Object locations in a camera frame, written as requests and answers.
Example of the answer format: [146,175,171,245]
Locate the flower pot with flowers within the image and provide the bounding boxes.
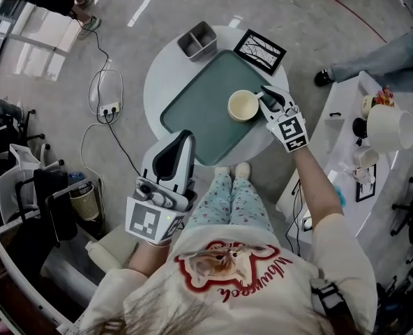
[361,85,396,115]

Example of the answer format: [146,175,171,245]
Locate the white cable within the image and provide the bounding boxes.
[80,68,124,191]

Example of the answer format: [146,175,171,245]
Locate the white lamp shade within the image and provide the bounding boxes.
[366,103,413,154]

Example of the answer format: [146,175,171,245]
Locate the white frame desk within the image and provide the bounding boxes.
[0,178,103,335]

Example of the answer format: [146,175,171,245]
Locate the black frame small picture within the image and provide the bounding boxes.
[355,163,377,203]

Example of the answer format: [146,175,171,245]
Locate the person's star print trousers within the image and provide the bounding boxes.
[184,171,274,233]

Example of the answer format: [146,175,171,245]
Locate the white power strip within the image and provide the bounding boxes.
[97,101,123,117]

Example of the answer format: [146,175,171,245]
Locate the black frame tree picture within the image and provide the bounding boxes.
[232,29,287,77]

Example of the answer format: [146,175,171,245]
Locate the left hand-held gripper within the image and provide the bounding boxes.
[124,129,198,247]

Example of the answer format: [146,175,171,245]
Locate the person's cream printed shirt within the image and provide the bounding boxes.
[79,213,378,335]

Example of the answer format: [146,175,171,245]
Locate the black shoulder strap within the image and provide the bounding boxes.
[310,278,363,335]

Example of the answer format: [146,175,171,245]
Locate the grey divided container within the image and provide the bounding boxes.
[177,20,218,63]

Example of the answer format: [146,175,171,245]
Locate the green plastic tray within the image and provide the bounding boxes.
[159,50,274,167]

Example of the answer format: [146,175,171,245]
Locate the black cable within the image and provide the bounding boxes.
[74,10,142,178]

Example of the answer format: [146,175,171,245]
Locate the white mug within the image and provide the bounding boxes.
[352,146,380,170]

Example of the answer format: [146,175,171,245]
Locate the person's left forearm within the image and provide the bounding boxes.
[127,239,173,283]

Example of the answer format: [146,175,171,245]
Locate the white plastic chair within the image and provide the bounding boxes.
[0,142,65,225]

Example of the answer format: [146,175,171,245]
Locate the round white table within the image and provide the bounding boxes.
[143,25,292,168]

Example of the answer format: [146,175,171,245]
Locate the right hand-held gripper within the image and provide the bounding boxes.
[258,84,310,154]

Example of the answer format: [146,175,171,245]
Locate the black bag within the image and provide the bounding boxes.
[33,167,79,243]

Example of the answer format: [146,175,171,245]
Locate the white curved counter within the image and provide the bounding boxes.
[275,70,413,258]

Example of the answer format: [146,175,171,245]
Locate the white plastic bottle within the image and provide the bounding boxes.
[84,240,123,274]

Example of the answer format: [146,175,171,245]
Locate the person's right forearm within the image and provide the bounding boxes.
[291,147,344,230]

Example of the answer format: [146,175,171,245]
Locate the wicker waste basket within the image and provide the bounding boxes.
[68,184,100,221]

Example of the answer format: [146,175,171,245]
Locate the cream ceramic cup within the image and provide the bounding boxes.
[227,89,265,123]

